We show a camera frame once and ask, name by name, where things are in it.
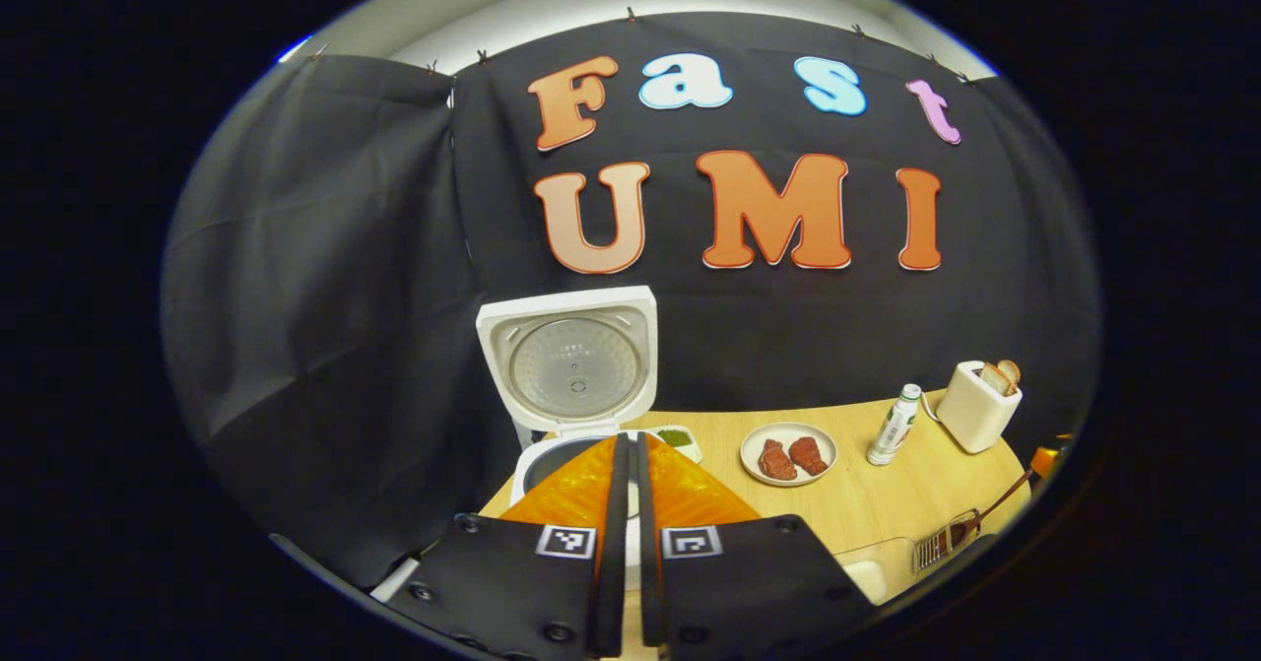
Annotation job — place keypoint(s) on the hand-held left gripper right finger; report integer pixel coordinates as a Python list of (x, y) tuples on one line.
[(650, 562)]

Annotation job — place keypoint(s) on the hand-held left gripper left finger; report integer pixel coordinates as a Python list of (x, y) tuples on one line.
[(611, 562)]

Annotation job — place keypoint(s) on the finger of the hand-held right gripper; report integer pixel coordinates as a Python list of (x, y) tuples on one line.
[(1047, 459)]

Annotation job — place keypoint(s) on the brown wooden spoon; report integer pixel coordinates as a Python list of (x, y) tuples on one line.
[(1003, 498)]

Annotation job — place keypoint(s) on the white rice cooker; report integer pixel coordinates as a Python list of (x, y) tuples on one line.
[(576, 365)]

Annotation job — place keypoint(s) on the clear plastic rice container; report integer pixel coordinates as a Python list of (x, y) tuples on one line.
[(867, 577)]

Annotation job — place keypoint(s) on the cream toaster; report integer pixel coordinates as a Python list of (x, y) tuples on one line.
[(970, 415)]

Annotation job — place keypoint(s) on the toast bread slices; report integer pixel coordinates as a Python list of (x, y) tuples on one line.
[(1000, 377)]

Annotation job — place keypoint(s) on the white dish of green beans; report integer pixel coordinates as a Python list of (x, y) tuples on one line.
[(675, 437)]

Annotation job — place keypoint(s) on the white bottle green label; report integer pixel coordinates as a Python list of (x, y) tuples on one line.
[(894, 429)]

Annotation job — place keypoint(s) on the red meat piece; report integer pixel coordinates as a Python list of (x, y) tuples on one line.
[(776, 462), (808, 454)]

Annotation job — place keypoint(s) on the round beige plate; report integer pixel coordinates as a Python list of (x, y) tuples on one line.
[(788, 431)]

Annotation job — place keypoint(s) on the row of black clips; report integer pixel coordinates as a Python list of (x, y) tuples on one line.
[(630, 14)]

